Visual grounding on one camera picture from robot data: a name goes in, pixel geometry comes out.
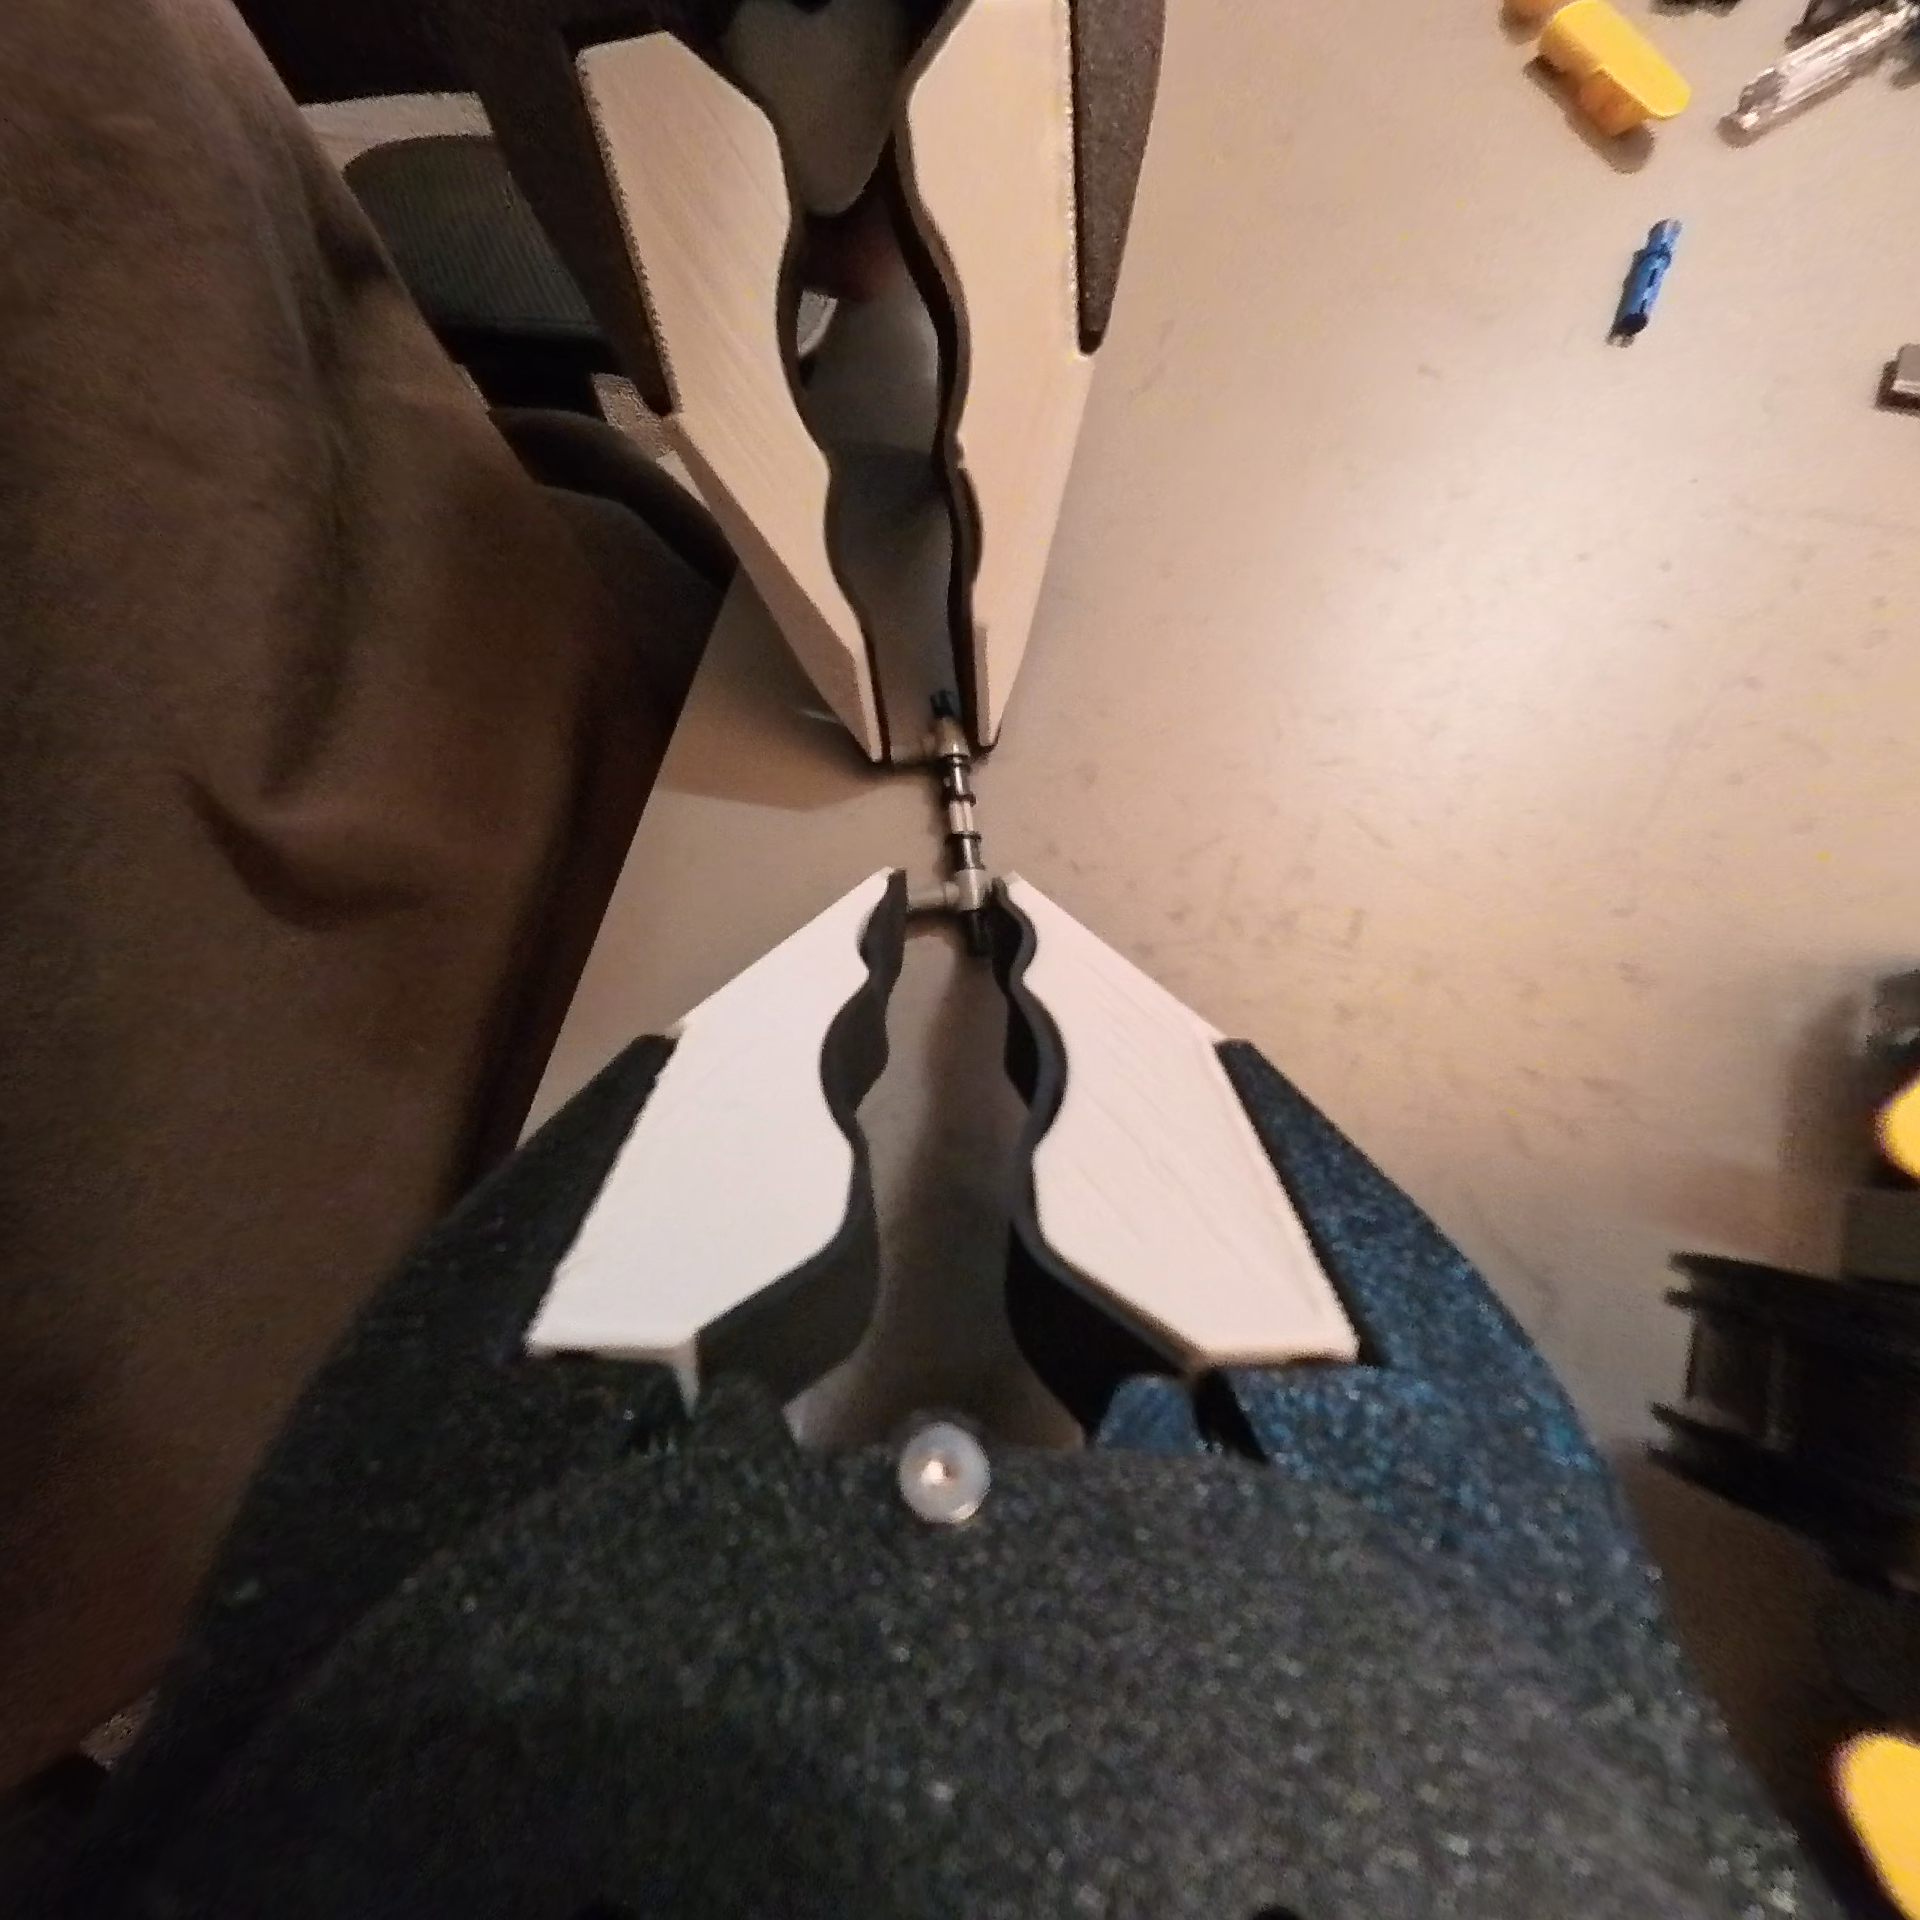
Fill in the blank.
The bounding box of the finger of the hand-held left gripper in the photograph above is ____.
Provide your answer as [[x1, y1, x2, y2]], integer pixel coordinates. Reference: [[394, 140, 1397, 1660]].
[[574, 29, 894, 759], [895, 0, 1087, 750]]

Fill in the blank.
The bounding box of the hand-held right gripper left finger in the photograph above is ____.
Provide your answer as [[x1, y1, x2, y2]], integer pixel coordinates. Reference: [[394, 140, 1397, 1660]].
[[526, 866, 911, 1415]]

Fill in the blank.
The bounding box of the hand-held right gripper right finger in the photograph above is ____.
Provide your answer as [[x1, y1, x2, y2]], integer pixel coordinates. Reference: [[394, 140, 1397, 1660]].
[[988, 874, 1362, 1389]]

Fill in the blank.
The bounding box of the long grey black axle assembly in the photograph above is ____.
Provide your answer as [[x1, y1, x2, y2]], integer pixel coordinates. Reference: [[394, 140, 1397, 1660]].
[[918, 681, 1004, 962]]

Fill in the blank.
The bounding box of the yellow curved toy panel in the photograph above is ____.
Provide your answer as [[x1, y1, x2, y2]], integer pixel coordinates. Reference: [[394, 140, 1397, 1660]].
[[1533, 0, 1693, 140]]

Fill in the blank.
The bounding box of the blue toy pin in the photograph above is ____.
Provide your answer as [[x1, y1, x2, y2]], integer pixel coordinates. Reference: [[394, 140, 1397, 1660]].
[[1607, 220, 1687, 348]]

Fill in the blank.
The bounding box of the yellow black toy tracked vehicle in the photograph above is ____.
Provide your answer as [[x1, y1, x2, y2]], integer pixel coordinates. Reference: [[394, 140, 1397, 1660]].
[[1647, 971, 1920, 1920]]

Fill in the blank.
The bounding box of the silver grey toy piece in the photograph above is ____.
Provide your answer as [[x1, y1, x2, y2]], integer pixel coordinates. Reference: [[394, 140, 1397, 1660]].
[[1719, 0, 1920, 147]]

